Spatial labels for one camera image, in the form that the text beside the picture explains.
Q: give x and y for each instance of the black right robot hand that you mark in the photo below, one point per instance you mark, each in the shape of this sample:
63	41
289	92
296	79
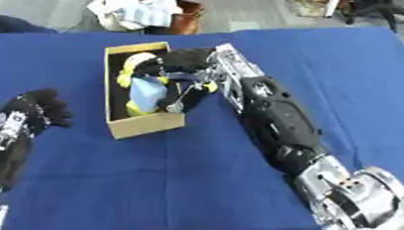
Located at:
182	61

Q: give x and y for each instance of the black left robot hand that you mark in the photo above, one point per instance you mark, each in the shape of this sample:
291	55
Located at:
41	107

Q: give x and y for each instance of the light blue block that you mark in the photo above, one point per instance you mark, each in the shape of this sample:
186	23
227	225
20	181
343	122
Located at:
147	92

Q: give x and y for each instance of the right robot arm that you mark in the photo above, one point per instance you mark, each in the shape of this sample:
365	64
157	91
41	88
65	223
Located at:
280	124

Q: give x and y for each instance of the tan cardboard box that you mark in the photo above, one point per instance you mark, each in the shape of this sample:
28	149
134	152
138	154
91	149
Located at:
135	123

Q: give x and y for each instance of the yellow patterned box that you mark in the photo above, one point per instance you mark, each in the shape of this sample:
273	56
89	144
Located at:
311	3

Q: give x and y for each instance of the brown basket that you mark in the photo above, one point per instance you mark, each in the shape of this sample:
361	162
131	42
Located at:
184	18

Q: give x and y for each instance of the black office chair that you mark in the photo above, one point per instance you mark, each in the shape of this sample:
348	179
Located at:
384	10

